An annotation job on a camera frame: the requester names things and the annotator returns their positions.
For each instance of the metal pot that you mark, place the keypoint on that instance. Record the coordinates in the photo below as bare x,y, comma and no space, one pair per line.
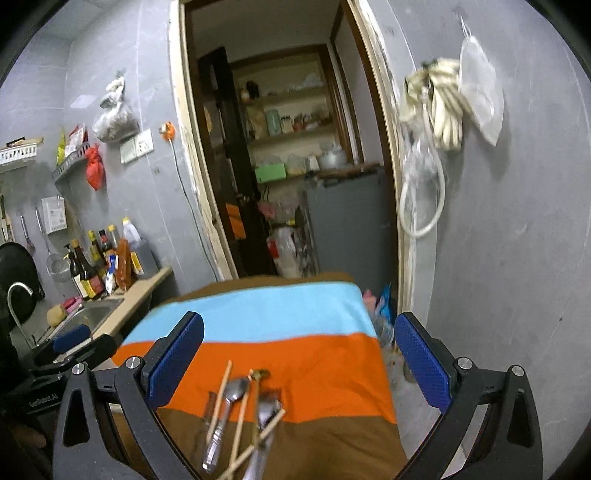
333,158

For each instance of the dark soy sauce bottle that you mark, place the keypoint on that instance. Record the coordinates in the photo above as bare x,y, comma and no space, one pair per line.
88,275

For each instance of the wire wall rack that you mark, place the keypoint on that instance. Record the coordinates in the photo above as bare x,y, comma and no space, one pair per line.
71,162

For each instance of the steel spoon with patterned handle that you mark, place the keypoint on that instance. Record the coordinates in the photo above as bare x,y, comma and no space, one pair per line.
233,391

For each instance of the red plastic bag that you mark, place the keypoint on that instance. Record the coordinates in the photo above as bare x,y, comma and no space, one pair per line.
94,172

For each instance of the white wall socket panel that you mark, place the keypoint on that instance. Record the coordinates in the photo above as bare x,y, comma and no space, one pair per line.
136,146

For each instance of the large oil jug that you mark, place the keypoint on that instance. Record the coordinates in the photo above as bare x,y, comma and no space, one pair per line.
142,259

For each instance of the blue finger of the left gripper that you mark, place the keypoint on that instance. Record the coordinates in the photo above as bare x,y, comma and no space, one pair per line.
65,342

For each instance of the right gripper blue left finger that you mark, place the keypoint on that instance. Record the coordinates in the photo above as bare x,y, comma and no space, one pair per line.
144,384

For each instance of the hanging white cotton gloves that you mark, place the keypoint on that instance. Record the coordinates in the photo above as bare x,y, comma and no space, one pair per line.
434,89

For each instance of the yellow sponge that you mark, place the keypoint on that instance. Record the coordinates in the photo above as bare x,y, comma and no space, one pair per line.
55,315

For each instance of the chrome faucet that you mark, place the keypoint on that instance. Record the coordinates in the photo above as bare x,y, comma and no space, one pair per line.
17,311

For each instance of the hanging clear plastic bag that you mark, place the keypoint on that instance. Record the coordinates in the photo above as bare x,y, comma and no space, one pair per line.
479,84

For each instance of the mesh strainer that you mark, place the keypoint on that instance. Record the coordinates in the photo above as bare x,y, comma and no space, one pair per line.
56,266

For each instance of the stainless steel sink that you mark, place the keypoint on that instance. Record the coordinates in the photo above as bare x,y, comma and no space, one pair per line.
92,314

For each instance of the grey cabinet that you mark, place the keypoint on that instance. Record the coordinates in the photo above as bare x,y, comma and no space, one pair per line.
353,229

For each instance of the hanging grey filled bag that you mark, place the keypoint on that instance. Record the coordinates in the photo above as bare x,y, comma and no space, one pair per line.
116,121

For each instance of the striped blue orange brown cloth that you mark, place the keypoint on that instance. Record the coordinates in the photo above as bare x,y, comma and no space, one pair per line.
315,338

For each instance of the wooden door frame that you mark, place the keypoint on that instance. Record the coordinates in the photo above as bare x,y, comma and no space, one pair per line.
384,92

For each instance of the green box on shelf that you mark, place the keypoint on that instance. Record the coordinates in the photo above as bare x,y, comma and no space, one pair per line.
270,173

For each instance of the orange wall plug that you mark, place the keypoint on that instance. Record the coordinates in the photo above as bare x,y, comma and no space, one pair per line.
167,131

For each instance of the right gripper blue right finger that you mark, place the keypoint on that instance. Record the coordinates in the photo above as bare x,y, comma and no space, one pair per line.
453,386

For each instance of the white wall box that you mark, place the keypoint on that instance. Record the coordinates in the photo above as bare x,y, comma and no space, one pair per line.
54,214

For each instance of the beige kitchen counter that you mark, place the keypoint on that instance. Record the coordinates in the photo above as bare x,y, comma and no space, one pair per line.
135,304

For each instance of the black pan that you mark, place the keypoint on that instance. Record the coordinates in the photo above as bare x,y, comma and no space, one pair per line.
17,264

